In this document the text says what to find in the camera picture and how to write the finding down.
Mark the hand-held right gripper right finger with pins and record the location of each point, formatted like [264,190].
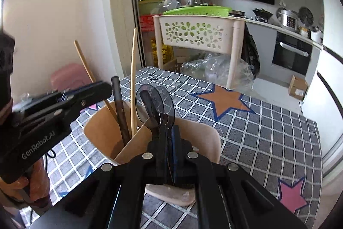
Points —
[176,148]

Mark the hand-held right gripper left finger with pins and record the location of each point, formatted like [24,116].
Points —
[160,148]

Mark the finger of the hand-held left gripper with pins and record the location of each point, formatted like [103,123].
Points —
[85,86]
[91,97]

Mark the beige plastic utensil holder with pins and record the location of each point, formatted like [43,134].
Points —
[104,132]

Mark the person's left hand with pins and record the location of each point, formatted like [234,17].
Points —
[37,183]

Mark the pink plastic stool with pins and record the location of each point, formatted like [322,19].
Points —
[69,76]

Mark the gold foil packages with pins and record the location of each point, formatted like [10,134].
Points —
[160,52]

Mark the red plastic basket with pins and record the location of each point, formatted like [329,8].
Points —
[146,23]

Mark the clear plastic bag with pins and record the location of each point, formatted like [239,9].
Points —
[214,68]

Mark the grey checked star tablecloth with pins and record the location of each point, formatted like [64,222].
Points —
[268,137]

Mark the yellow plastic basin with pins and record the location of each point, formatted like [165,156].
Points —
[150,6]

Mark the black garbage bag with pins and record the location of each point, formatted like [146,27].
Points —
[250,57]

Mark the beige flower-cutout storage rack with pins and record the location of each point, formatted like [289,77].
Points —
[193,30]

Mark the cardboard box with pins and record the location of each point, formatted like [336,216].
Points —
[297,88]

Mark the green plastic basket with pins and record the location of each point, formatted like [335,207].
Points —
[198,11]

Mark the grey kitchen counter cabinet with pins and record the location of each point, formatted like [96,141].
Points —
[265,38]

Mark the black built-in oven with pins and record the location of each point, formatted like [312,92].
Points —
[289,57]

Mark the black frying pan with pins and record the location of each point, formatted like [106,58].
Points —
[238,13]

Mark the white refrigerator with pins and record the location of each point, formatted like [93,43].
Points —
[329,111]

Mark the black wok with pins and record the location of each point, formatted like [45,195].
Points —
[262,13]

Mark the silver pressure cooker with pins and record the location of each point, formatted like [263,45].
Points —
[289,19]

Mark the white rice cooker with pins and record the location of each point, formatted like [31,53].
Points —
[316,35]

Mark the black desk fan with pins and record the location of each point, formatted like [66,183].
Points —
[305,15]

